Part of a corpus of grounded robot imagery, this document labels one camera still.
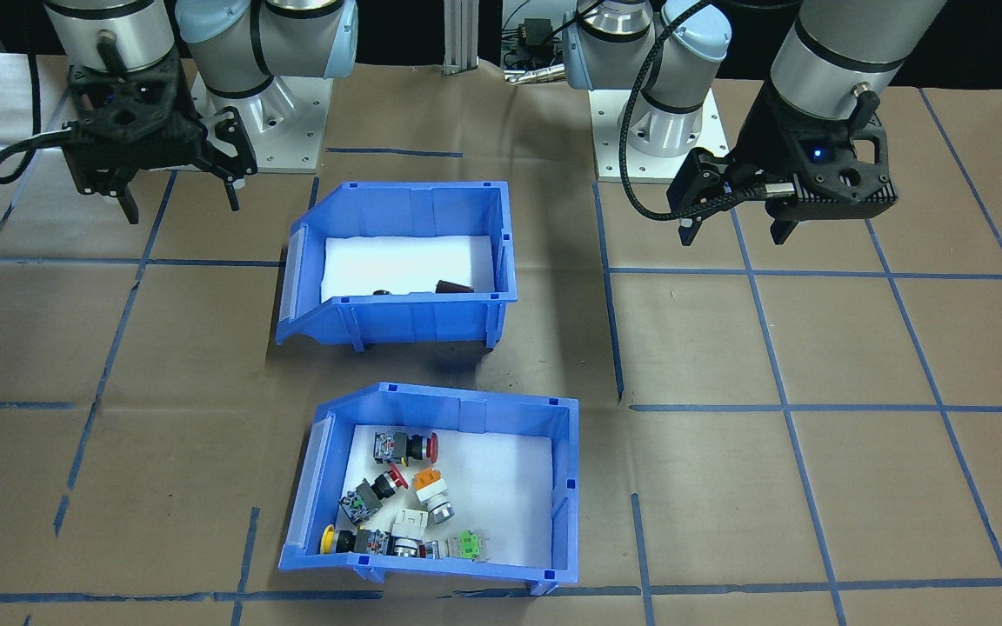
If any blue bin with capacitors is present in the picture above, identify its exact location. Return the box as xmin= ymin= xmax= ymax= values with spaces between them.
xmin=275 ymin=180 xmax=519 ymax=352

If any blue bin with push buttons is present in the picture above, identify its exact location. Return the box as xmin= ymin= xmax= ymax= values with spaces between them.
xmin=279 ymin=381 xmax=581 ymax=597

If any red mushroom button grey block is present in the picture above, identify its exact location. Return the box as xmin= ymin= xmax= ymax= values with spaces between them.
xmin=373 ymin=430 xmax=440 ymax=467

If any pile of push-button switches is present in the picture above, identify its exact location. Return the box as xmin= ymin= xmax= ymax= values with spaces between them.
xmin=327 ymin=423 xmax=553 ymax=567

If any red button black body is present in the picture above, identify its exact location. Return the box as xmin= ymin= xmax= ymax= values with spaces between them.
xmin=339 ymin=464 xmax=411 ymax=528

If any yellow push button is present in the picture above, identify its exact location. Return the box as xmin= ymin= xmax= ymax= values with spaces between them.
xmin=319 ymin=524 xmax=393 ymax=558

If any white foam liner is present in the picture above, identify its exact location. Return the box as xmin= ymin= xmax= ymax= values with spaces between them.
xmin=323 ymin=235 xmax=496 ymax=304

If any black power adapter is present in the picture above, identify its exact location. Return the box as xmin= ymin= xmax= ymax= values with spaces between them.
xmin=514 ymin=17 xmax=554 ymax=53

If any green contact block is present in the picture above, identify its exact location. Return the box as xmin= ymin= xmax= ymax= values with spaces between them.
xmin=452 ymin=529 xmax=491 ymax=563

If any black ribbed wrist camera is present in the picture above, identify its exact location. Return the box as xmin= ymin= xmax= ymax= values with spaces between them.
xmin=63 ymin=130 xmax=150 ymax=197
xmin=765 ymin=183 xmax=899 ymax=219

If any white square base plate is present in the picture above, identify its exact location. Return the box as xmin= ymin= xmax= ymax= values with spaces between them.
xmin=192 ymin=74 xmax=334 ymax=175
xmin=590 ymin=83 xmax=738 ymax=185

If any upright aluminium profile post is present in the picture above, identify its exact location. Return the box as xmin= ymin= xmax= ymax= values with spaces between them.
xmin=442 ymin=0 xmax=482 ymax=76

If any orange block silver switch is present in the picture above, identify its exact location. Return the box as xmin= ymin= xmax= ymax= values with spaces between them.
xmin=411 ymin=467 xmax=456 ymax=527

